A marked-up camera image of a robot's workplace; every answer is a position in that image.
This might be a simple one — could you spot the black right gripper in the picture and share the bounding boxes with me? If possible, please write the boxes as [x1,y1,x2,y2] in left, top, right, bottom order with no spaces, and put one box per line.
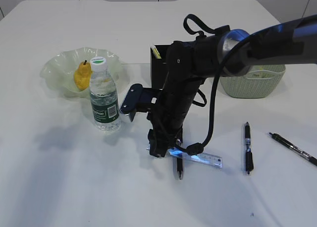
[146,88,198,157]

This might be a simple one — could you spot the yellow utility knife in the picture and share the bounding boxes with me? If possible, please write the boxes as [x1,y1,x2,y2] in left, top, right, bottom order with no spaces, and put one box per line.
[150,45,161,59]

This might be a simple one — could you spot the clear plastic ruler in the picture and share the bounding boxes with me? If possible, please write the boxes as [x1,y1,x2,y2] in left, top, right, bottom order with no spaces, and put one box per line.
[146,145,223,170]

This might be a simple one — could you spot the clear water bottle green label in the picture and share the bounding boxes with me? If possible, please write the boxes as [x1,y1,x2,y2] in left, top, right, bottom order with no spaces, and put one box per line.
[89,57,121,134]

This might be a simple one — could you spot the yellow pear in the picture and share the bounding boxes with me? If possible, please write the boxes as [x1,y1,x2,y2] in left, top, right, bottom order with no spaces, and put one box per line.
[74,60,92,91]

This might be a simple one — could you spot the black pen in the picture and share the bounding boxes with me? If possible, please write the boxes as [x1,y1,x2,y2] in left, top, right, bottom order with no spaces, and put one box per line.
[269,132,317,166]
[176,129,183,180]
[244,122,254,175]

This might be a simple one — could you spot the yellow white waste paper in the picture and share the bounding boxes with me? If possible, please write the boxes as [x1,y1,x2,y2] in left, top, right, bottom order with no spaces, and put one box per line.
[251,66,273,78]

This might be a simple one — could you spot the blue black right robot arm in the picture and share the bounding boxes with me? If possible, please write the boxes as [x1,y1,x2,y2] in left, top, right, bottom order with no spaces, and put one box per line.
[148,14,317,157]

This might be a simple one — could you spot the black square pen holder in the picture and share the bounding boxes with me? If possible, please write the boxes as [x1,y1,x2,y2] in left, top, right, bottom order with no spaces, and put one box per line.
[150,45,170,89]

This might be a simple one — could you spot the black pen under ruler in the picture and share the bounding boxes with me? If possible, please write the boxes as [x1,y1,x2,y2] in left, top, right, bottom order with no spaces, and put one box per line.
[176,129,183,180]

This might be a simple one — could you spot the green plastic woven basket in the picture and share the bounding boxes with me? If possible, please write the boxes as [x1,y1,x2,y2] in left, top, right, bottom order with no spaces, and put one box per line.
[219,64,286,99]

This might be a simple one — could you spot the pale green wavy glass plate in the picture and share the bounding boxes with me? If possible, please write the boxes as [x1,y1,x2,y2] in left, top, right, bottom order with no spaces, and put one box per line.
[40,47,129,99]

